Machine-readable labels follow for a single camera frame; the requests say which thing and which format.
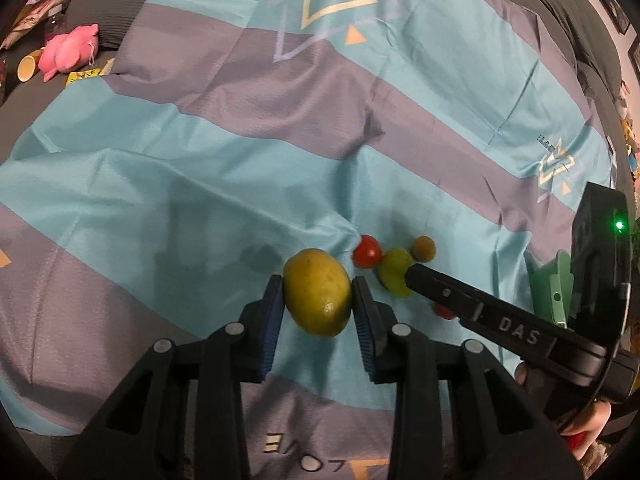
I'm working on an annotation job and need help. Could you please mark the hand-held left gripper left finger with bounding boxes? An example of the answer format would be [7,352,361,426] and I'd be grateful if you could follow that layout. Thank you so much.
[60,275,286,480]

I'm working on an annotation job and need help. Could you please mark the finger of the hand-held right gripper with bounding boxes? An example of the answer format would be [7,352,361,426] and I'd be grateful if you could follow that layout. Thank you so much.
[405,264,610,388]

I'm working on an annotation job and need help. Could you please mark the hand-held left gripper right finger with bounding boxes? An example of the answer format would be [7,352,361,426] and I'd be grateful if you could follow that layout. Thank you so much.
[351,276,586,480]

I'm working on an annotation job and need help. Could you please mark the green bowl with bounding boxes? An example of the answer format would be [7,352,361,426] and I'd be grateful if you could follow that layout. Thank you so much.
[524,250,573,328]

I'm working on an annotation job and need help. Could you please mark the yellow-green lemon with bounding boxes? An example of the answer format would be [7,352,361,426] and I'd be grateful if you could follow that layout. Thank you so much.
[283,248,353,337]

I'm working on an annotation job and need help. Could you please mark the small green fruit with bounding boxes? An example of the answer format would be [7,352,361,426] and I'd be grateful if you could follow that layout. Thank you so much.
[377,247,416,297]

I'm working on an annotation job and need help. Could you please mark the small orange kumquat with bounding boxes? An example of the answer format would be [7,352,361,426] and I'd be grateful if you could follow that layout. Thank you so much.
[412,236,437,263]

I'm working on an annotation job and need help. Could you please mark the person's right hand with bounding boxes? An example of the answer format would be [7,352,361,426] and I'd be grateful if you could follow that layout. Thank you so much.
[514,362,613,463]

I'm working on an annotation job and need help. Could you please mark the colourful plush toys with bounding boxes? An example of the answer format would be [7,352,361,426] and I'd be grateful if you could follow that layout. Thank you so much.
[617,80,640,181]

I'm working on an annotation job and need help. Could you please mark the striped teal grey printed blanket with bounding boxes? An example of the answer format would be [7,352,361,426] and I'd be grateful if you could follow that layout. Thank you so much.
[0,0,618,480]

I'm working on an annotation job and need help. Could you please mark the yellow packet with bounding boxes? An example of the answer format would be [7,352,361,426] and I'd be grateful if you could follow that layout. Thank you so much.
[65,57,117,87]

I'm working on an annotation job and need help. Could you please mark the pink plush toy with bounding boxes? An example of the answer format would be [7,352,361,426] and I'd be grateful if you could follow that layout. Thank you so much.
[39,23,100,82]

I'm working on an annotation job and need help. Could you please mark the yellow paper cup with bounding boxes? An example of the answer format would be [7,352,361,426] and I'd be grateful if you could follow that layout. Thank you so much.
[17,47,47,82]

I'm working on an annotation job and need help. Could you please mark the clear plastic bottle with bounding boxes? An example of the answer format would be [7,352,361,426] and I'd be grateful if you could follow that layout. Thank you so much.
[44,10,68,43]

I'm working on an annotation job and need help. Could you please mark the colourful printed cloth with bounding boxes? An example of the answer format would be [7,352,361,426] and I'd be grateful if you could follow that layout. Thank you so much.
[0,0,86,51]

